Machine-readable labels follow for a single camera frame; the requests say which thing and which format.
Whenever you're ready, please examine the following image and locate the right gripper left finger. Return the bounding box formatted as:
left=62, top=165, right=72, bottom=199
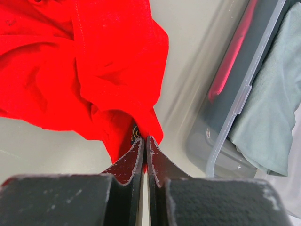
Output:
left=100, top=137, right=144, bottom=226

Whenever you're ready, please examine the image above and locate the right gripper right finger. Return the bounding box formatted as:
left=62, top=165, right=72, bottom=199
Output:
left=146, top=136, right=191, bottom=226

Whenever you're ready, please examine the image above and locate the red t shirt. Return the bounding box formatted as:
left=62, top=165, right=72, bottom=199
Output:
left=0, top=0, right=169, bottom=161

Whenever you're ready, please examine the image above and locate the clear plastic bin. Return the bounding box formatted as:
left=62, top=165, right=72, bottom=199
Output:
left=186, top=0, right=294, bottom=178

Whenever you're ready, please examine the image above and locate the grey t shirt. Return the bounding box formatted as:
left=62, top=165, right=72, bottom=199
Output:
left=229, top=2, right=301, bottom=177

